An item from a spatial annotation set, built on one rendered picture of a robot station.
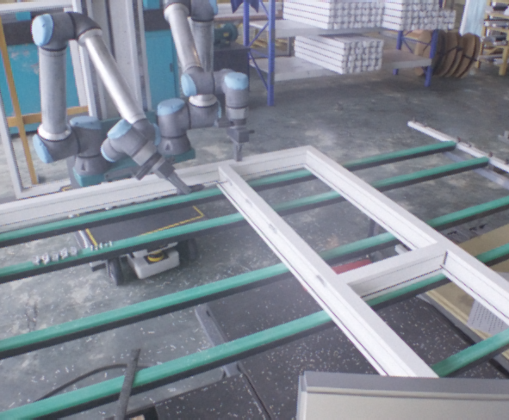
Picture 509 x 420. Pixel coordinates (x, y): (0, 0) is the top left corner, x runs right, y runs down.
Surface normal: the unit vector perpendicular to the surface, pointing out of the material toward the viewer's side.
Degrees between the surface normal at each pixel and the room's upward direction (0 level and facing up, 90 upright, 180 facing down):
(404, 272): 90
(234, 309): 0
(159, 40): 90
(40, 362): 0
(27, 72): 90
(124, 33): 90
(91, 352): 0
